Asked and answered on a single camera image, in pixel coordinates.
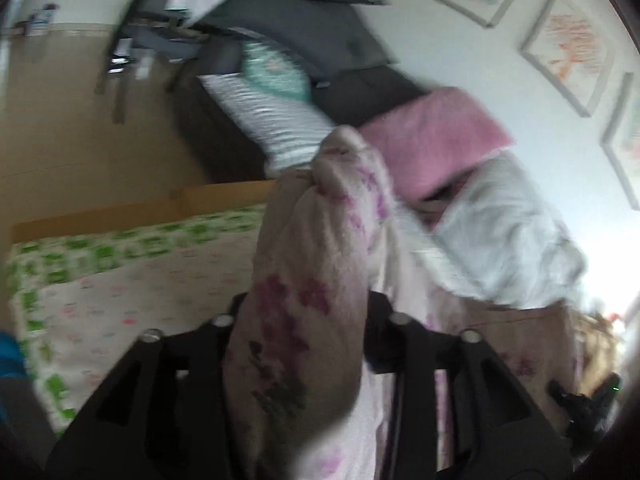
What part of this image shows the lilac floral padded jacket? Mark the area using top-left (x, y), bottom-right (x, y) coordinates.
top-left (224, 127), bottom-right (579, 479)

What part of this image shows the beige fleece robe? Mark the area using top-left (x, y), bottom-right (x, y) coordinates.
top-left (573, 313), bottom-right (627, 396)

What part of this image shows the cherry print bed sheet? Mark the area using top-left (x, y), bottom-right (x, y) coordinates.
top-left (6, 205), bottom-right (265, 434)

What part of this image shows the grey pillow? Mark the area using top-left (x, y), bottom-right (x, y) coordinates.
top-left (396, 153), bottom-right (586, 309)

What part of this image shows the pink pillow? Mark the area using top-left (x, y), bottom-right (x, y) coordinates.
top-left (358, 88), bottom-right (512, 203)

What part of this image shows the orange tree framed picture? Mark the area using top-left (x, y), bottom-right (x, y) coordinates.
top-left (521, 0), bottom-right (615, 117)

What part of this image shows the teal patterned cushion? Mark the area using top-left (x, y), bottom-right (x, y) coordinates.
top-left (242, 41), bottom-right (310, 102)

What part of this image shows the dark grey chair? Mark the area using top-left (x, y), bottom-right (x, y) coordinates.
top-left (104, 0), bottom-right (424, 183)

